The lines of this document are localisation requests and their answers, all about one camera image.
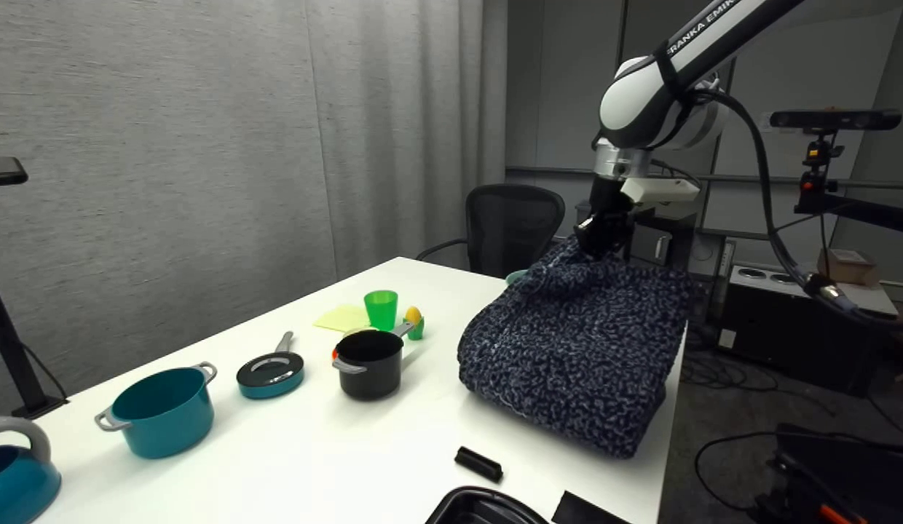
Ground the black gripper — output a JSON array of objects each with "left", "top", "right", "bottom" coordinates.
[{"left": 574, "top": 174, "right": 638, "bottom": 263}]

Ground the dark blue knitted cloth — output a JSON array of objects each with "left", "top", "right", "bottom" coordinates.
[{"left": 454, "top": 237, "right": 699, "bottom": 461}]

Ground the black office chair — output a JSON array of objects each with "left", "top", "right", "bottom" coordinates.
[{"left": 418, "top": 183, "right": 569, "bottom": 283}]

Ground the yellow corn toy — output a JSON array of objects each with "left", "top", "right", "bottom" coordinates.
[{"left": 402, "top": 305, "right": 428, "bottom": 343}]

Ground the dark cabinet white top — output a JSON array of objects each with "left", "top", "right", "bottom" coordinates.
[{"left": 698, "top": 258, "right": 901, "bottom": 397}]

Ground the grey curtain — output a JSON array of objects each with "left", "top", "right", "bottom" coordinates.
[{"left": 304, "top": 0, "right": 513, "bottom": 276}]

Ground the green plastic cup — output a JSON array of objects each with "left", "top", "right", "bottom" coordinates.
[{"left": 363, "top": 289, "right": 402, "bottom": 336}]

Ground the cardboard box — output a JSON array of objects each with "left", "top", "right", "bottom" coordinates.
[{"left": 826, "top": 244, "right": 884, "bottom": 290}]

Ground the small black block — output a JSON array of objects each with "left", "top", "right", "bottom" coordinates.
[{"left": 451, "top": 445, "right": 508, "bottom": 485}]

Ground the black mug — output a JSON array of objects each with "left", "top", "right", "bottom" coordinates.
[{"left": 329, "top": 330, "right": 408, "bottom": 401}]

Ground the pale yellow-green plate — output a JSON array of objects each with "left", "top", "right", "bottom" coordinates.
[{"left": 313, "top": 301, "right": 374, "bottom": 336}]

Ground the black grill tray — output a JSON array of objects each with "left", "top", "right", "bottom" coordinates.
[{"left": 422, "top": 483, "right": 550, "bottom": 524}]

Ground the black floor case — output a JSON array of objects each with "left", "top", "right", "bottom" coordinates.
[{"left": 756, "top": 421, "right": 903, "bottom": 524}]

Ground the small teal frying pan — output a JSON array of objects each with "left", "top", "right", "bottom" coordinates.
[{"left": 233, "top": 330, "right": 307, "bottom": 401}]

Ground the teal cooking pot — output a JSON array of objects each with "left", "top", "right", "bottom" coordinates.
[{"left": 93, "top": 360, "right": 221, "bottom": 462}]

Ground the teal blue kettle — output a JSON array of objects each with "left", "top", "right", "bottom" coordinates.
[{"left": 0, "top": 413, "right": 64, "bottom": 524}]

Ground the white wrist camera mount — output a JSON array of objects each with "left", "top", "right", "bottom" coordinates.
[{"left": 620, "top": 173, "right": 705, "bottom": 210}]

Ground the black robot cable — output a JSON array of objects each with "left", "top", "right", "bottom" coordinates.
[{"left": 699, "top": 85, "right": 871, "bottom": 321}]

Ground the black floor cable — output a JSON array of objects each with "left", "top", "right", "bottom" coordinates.
[{"left": 692, "top": 430, "right": 788, "bottom": 519}]

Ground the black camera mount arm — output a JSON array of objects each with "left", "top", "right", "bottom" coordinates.
[{"left": 792, "top": 132, "right": 903, "bottom": 239}]

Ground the black camera on mount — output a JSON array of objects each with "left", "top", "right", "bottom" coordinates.
[{"left": 769, "top": 108, "right": 903, "bottom": 138}]

